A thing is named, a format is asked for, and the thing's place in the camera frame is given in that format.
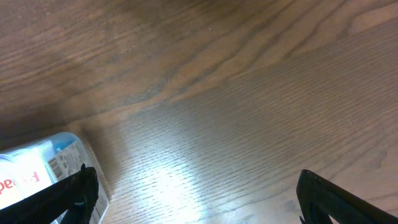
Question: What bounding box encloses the clear plastic container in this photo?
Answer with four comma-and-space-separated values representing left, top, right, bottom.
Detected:
1, 133, 109, 224

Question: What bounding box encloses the white blue medicine box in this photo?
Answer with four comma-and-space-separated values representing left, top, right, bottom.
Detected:
43, 141, 109, 224

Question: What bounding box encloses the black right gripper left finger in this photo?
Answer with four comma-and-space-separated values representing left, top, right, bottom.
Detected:
1, 164, 99, 224

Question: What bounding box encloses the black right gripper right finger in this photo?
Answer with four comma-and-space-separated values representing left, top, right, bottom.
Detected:
296, 170, 397, 224

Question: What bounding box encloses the white blue Panadol box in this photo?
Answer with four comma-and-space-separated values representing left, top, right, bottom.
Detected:
1, 152, 53, 209

